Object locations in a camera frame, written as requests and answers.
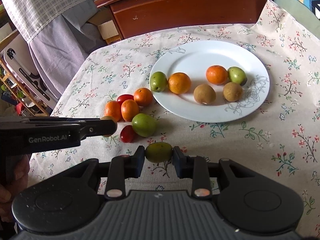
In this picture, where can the lilac checked cloth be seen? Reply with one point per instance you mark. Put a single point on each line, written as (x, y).
(59, 36)

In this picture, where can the brown kiwi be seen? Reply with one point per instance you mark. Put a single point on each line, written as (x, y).
(204, 94)

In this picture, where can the floral tablecloth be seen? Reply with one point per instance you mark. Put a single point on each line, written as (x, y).
(273, 129)

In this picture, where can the white folded appliance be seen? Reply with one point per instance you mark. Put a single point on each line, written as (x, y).
(17, 56)

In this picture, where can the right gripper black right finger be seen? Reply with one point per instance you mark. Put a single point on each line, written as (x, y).
(195, 168)

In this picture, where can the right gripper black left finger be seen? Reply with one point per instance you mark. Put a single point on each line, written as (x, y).
(121, 168)

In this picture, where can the large orange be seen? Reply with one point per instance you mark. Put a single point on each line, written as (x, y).
(179, 83)

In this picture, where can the person's left hand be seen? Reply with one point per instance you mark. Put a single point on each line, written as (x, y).
(19, 184)

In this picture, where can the dark red wooden cabinet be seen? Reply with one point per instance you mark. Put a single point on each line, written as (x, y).
(136, 17)

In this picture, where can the wooden shelf rack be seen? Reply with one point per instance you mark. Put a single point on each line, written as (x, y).
(21, 94)

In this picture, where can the white ceramic plate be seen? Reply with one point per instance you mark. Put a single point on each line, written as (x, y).
(227, 82)

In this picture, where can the small yellow-brown kiwi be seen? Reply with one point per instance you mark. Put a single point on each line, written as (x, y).
(232, 91)

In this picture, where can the open cardboard box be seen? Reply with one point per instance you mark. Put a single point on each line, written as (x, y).
(103, 20)

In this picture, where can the red cherry tomato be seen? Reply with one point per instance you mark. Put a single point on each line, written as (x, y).
(128, 134)
(120, 99)

